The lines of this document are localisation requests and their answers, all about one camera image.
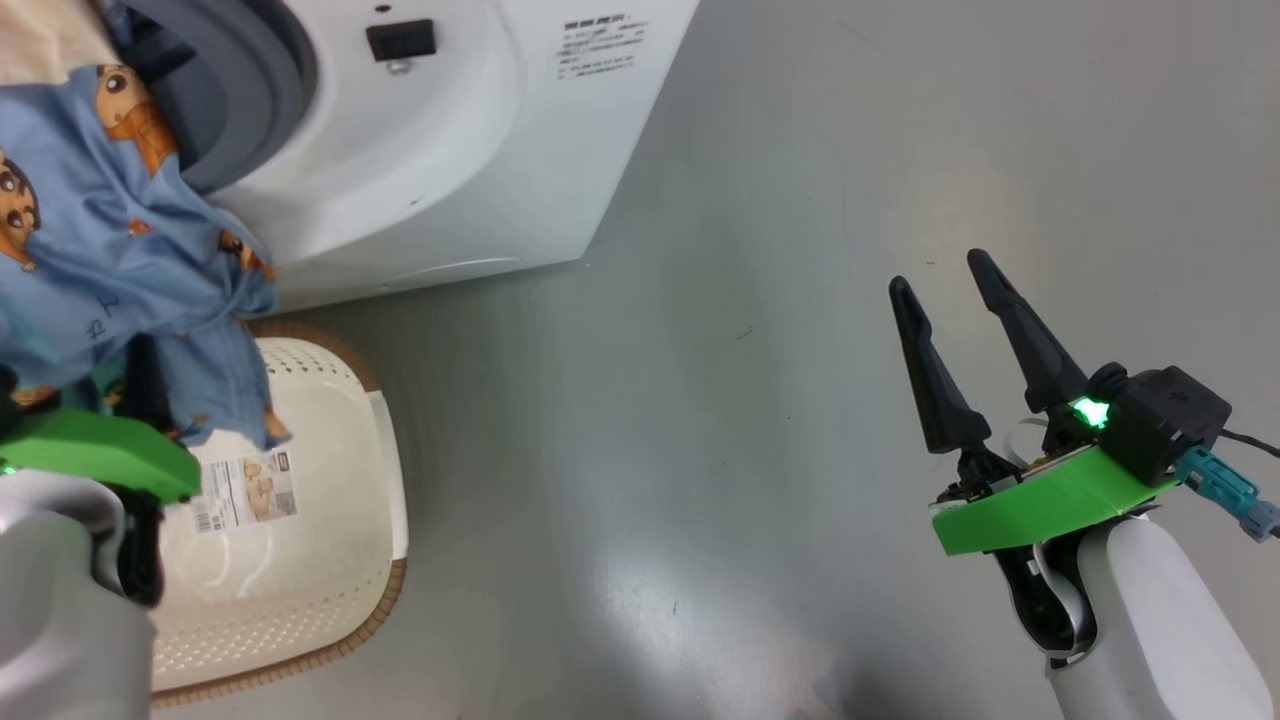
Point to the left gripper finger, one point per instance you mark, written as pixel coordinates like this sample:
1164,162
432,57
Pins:
147,385

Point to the white front-load washing machine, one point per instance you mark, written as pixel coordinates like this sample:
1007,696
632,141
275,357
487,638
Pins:
450,170

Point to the white perforated laundry basket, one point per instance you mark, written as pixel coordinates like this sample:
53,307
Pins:
320,480

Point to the grey rubber door gasket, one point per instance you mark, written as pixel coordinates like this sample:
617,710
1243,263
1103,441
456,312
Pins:
250,100

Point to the black door latch socket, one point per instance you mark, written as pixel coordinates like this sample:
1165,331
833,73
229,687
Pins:
400,40

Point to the blue cartoon print garment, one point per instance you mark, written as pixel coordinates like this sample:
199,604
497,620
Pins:
100,250

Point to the beige garment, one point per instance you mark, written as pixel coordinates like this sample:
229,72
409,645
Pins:
40,35

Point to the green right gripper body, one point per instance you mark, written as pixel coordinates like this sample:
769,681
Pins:
1050,500

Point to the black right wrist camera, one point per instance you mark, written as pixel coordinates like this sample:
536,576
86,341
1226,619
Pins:
1165,420

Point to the round white filter cover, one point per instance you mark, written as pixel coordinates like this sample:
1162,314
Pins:
470,265

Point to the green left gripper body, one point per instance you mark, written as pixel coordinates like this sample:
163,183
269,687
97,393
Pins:
100,450

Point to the paper label in basket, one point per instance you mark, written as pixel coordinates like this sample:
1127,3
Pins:
245,492

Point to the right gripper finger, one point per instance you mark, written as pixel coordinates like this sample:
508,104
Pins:
940,400
1040,360

